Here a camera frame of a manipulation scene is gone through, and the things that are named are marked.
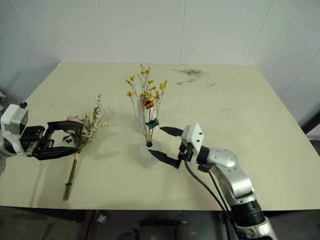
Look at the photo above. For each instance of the yellow dried flower bouquet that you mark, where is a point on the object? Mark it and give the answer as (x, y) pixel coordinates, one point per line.
(147, 100)

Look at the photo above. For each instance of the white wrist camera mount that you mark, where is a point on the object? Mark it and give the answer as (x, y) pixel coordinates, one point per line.
(11, 122)
(193, 136)

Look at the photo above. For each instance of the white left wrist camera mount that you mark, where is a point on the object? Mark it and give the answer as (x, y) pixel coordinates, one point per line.
(11, 122)

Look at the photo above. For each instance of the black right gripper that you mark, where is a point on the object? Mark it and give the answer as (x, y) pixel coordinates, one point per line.
(187, 153)

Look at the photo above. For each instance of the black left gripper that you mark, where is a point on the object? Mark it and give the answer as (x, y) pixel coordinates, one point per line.
(35, 140)

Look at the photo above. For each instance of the dark rounded shape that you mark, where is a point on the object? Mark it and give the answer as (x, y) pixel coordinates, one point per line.
(128, 235)

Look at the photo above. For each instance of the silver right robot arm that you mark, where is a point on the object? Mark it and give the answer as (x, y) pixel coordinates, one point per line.
(237, 180)

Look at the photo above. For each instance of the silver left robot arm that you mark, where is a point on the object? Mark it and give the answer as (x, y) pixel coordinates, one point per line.
(3, 160)

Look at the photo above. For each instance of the small white object under table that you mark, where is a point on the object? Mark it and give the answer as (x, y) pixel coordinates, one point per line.
(101, 218)

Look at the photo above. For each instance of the pink and white dried bouquet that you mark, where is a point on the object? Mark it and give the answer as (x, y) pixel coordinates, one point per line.
(86, 130)

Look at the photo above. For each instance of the loose dried flower sprig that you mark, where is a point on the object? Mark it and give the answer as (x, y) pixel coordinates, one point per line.
(192, 72)

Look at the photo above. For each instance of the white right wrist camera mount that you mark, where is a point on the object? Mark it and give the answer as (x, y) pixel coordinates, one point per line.
(193, 136)

